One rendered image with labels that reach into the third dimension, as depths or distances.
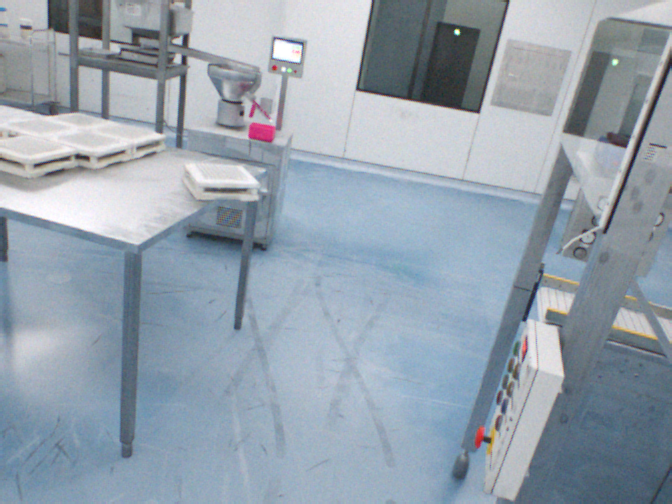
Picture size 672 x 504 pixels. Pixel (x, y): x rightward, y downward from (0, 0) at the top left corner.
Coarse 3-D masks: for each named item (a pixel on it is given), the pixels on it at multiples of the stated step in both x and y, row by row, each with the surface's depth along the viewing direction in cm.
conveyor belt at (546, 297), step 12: (540, 288) 191; (540, 300) 182; (552, 300) 181; (564, 300) 183; (540, 312) 175; (624, 312) 182; (636, 312) 184; (624, 324) 174; (636, 324) 175; (648, 324) 177; (648, 348) 162
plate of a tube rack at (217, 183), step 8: (184, 168) 230; (192, 168) 227; (240, 168) 238; (192, 176) 219; (200, 176) 219; (248, 176) 230; (200, 184) 213; (208, 184) 214; (216, 184) 216; (224, 184) 217; (232, 184) 218; (240, 184) 220; (248, 184) 221; (256, 184) 223
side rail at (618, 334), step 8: (552, 312) 165; (552, 320) 166; (560, 320) 165; (608, 336) 163; (616, 336) 162; (624, 336) 161; (632, 336) 161; (640, 336) 160; (640, 344) 161; (648, 344) 160; (656, 344) 160; (664, 352) 160
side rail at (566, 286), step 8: (544, 280) 190; (552, 280) 189; (560, 280) 188; (560, 288) 189; (568, 288) 188; (576, 288) 188; (624, 304) 185; (632, 304) 184; (656, 304) 184; (656, 312) 183; (664, 312) 183
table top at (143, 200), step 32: (128, 160) 245; (160, 160) 254; (192, 160) 263; (224, 160) 272; (0, 192) 189; (32, 192) 194; (64, 192) 199; (96, 192) 204; (128, 192) 210; (160, 192) 216; (32, 224) 178; (64, 224) 175; (96, 224) 179; (128, 224) 184; (160, 224) 188
